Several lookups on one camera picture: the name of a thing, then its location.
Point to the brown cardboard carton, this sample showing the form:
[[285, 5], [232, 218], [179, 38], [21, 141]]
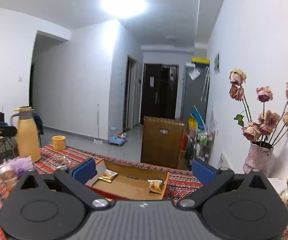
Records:
[[161, 141]]

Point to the patterned red tablecloth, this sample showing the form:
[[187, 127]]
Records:
[[61, 206]]

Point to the brown small snack packet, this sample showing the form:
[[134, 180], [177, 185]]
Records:
[[108, 176]]

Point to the clear plastic cup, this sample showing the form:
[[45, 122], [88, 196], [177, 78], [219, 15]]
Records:
[[8, 176]]

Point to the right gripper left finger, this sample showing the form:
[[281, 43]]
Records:
[[73, 182]]

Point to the yellow box on fridge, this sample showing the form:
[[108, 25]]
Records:
[[200, 60]]

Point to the yellow thermos jug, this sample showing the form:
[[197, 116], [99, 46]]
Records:
[[27, 134]]

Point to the pink textured vase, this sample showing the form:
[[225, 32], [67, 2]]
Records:
[[258, 158]]

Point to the white biscuit snack packet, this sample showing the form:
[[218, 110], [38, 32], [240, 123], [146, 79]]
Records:
[[155, 186]]

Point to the dark entrance door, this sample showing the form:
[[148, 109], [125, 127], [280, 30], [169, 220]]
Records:
[[159, 91]]

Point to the blue pet feeder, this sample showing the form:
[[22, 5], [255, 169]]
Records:
[[116, 138]]

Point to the yellow ceramic cup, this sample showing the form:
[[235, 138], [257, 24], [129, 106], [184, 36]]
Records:
[[58, 142]]

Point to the red cardboard snack box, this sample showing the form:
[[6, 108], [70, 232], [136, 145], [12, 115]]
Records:
[[131, 182]]

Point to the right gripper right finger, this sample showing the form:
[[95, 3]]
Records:
[[212, 180]]

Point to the grey refrigerator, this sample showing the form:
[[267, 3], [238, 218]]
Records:
[[195, 90]]

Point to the dried pink roses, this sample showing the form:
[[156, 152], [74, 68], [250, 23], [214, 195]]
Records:
[[269, 127]]

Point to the purple tissue pack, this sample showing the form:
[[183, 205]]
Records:
[[21, 165]]

